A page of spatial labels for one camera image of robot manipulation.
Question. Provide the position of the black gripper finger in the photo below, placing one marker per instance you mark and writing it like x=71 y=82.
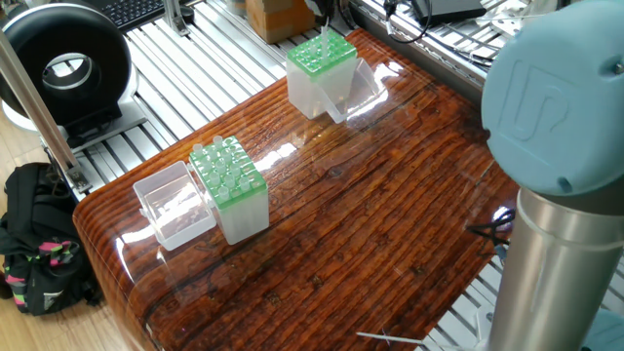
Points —
x=331 y=12
x=318 y=12

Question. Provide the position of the clear tip box with tips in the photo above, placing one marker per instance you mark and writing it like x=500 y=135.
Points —
x=317 y=93

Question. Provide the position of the clear tip box green rack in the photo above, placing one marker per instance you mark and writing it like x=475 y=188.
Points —
x=244 y=222

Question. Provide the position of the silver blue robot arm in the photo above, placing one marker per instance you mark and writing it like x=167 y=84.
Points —
x=556 y=146

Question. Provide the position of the brown cardboard box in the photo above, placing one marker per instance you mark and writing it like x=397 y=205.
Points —
x=278 y=19

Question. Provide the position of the black keyboard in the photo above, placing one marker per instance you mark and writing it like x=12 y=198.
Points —
x=132 y=12

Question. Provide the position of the white plastic device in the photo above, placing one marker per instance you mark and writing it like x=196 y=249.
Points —
x=522 y=12

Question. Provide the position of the glossy brown wooden board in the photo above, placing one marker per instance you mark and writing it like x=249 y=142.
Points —
x=390 y=224

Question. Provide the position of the black round device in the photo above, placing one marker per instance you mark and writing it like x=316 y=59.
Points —
x=97 y=58

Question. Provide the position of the black backpack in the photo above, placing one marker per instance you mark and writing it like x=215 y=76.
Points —
x=39 y=224

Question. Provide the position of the aluminium bracket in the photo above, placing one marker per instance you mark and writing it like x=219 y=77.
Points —
x=178 y=18

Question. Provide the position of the aluminium frame post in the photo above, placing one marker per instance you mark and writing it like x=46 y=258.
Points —
x=39 y=112

